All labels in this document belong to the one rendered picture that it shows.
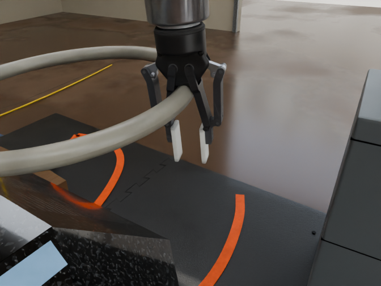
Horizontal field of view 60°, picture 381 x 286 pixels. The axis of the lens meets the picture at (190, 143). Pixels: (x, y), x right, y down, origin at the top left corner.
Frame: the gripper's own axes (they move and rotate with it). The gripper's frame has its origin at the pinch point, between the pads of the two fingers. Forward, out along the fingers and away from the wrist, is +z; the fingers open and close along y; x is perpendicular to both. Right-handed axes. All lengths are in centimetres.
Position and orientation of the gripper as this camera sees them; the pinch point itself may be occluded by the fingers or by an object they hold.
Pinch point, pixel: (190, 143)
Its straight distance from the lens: 57.7
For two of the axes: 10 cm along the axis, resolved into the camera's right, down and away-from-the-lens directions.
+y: -9.7, -0.5, 2.4
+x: -2.3, 5.2, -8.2
